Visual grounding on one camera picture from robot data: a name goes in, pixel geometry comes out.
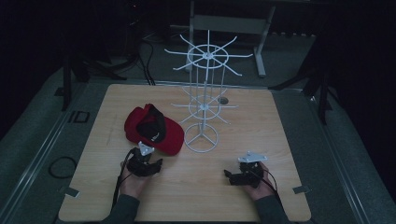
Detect black floor cables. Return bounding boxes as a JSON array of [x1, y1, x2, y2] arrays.
[[135, 39, 157, 87]]

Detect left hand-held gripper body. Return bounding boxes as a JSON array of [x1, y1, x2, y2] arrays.
[[125, 141, 156, 177]]

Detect black floor bracket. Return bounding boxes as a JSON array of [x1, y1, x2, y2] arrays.
[[67, 110, 91, 124]]

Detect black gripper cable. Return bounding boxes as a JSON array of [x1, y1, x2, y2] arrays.
[[248, 169, 285, 210], [111, 150, 134, 209]]

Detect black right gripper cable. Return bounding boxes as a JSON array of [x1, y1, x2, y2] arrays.
[[248, 169, 285, 210]]

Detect grey tape strip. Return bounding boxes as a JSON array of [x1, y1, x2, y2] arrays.
[[64, 186, 81, 199], [291, 185, 312, 195]]

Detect red baseball cap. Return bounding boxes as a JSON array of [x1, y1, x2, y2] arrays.
[[123, 103, 186, 157]]

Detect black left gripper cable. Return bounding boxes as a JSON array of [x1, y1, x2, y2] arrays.
[[111, 150, 134, 209]]

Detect black cable loop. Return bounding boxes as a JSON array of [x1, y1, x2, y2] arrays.
[[48, 156, 78, 180]]

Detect black tripod stand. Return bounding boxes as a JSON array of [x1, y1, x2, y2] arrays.
[[268, 29, 339, 126]]

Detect person's right hand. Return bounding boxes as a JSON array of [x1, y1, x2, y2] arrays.
[[244, 161, 276, 202]]

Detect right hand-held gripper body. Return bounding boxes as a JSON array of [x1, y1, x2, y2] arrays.
[[237, 150, 268, 189]]

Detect person's left hand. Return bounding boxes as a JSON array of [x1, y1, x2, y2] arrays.
[[119, 162, 150, 199]]

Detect white wire display rack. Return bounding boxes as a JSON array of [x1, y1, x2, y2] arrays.
[[163, 30, 254, 154]]

